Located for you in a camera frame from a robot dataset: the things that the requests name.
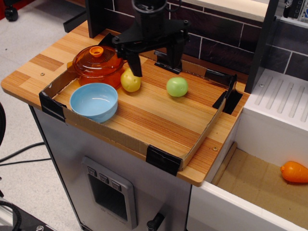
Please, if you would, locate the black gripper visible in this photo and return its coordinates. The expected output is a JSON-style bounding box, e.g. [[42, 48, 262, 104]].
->
[[113, 7, 191, 77]]

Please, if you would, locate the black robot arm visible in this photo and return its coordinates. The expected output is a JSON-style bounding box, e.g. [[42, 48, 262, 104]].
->
[[112, 0, 191, 77]]

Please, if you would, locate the light blue plastic bowl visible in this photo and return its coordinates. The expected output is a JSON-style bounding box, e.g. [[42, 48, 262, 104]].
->
[[70, 83, 118, 123]]

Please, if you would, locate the yellow toy potato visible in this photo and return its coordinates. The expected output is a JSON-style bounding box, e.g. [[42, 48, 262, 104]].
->
[[120, 68, 141, 92]]

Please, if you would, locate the orange transparent pot with lid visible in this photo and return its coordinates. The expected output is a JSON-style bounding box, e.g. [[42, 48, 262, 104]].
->
[[67, 45, 126, 89]]

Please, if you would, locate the cardboard fence with black tape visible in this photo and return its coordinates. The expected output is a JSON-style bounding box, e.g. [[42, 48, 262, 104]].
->
[[39, 51, 246, 182]]

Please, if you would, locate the grey toy dishwasher cabinet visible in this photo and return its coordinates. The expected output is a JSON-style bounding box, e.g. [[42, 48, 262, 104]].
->
[[31, 108, 192, 231]]

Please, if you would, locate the black caster wheel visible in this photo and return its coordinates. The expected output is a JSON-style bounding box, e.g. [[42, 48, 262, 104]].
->
[[4, 6, 18, 22]]

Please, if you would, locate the white toy sink unit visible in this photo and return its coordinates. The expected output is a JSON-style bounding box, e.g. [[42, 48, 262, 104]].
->
[[187, 70, 308, 231]]

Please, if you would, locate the black dishwasher knob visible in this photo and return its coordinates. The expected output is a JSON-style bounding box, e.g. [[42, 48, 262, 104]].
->
[[146, 213, 165, 231]]

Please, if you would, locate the orange toy carrot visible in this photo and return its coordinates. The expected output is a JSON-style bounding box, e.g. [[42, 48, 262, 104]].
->
[[280, 161, 308, 183]]

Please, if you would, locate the black floor cable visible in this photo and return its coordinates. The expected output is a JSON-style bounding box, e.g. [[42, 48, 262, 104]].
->
[[0, 141, 51, 167]]

